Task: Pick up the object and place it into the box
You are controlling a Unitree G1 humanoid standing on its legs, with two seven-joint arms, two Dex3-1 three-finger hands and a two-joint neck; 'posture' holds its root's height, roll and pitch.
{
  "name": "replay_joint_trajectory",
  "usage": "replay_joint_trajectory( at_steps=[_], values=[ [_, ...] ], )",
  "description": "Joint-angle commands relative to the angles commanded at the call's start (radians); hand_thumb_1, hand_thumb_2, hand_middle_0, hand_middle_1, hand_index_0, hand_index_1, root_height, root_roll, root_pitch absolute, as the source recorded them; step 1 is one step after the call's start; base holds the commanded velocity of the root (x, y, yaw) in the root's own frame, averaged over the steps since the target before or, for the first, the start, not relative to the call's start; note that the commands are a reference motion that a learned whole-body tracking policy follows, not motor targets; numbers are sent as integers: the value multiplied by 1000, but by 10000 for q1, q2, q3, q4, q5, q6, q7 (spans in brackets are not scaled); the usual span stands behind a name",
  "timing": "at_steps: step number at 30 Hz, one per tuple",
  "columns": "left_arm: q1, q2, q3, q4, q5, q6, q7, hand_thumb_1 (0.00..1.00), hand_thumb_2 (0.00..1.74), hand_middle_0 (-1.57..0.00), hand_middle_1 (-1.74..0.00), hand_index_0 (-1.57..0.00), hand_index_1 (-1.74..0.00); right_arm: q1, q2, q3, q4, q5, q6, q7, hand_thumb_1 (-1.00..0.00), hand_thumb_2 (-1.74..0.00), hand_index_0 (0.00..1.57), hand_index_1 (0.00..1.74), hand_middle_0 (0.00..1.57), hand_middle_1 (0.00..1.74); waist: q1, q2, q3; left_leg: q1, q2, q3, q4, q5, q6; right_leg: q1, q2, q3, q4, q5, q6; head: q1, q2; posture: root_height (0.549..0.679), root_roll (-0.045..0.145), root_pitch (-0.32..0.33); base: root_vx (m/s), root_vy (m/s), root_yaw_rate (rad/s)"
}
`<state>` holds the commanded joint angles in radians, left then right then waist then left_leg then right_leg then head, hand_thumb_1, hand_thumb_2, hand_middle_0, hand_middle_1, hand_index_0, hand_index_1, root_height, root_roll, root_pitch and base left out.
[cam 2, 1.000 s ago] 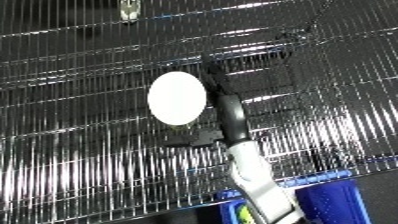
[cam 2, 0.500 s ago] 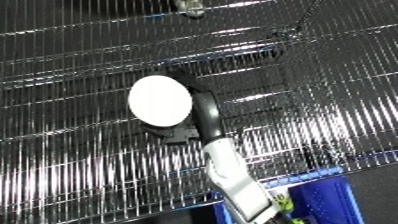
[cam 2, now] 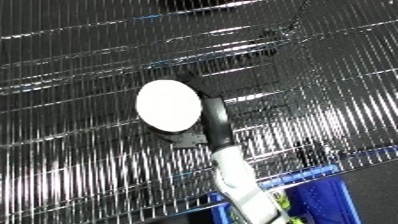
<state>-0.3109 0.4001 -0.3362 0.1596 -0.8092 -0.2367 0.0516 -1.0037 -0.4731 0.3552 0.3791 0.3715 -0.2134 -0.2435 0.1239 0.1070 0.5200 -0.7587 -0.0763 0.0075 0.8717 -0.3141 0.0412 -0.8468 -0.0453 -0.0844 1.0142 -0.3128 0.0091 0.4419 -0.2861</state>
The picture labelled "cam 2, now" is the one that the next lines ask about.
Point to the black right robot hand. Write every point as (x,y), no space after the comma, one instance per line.
(218,123)

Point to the white paper cup green band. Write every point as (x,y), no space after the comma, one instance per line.
(169,105)

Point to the pale right robot forearm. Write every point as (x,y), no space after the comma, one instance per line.
(243,186)

